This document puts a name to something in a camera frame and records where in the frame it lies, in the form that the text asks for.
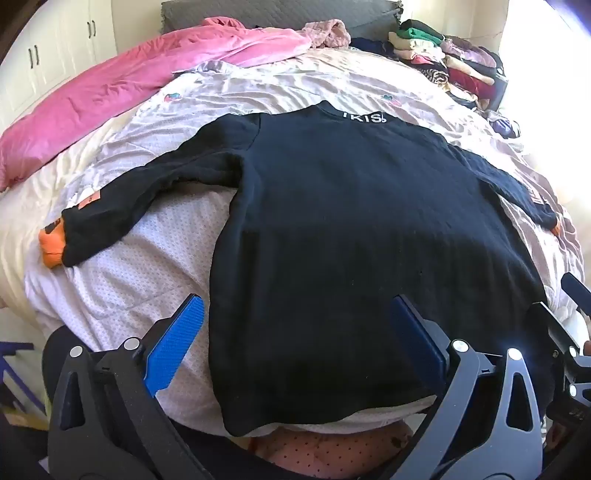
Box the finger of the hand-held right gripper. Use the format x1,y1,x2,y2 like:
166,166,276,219
531,301,587,365
560,273,591,320

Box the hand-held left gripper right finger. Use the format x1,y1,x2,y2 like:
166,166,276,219
383,294,548,480

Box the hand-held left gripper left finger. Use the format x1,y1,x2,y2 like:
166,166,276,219
46,293,213,480

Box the black sweater with orange cuffs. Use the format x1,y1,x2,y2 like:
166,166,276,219
39,100,561,438

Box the pile of folded clothes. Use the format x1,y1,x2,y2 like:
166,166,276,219
351,18,509,112

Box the lilac printed quilt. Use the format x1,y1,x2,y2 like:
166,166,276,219
23,46,587,435

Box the person's black pants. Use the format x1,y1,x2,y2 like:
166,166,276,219
41,323,264,480

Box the person's pink dotted top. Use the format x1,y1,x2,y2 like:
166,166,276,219
249,420,416,480

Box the blue metal rack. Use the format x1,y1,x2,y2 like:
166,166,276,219
0,342,51,418

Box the cream bed sheet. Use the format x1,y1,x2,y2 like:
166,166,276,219
0,111,139,310

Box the black box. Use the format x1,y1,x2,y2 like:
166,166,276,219
493,76,509,112

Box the pink blanket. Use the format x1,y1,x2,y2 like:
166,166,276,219
0,17,312,192

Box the pink fuzzy garment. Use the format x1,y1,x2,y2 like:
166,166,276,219
300,17,352,51

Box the cream wardrobe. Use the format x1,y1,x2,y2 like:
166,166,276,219
0,0,116,134

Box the grey padded headboard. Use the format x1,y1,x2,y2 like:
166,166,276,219
161,0,404,34

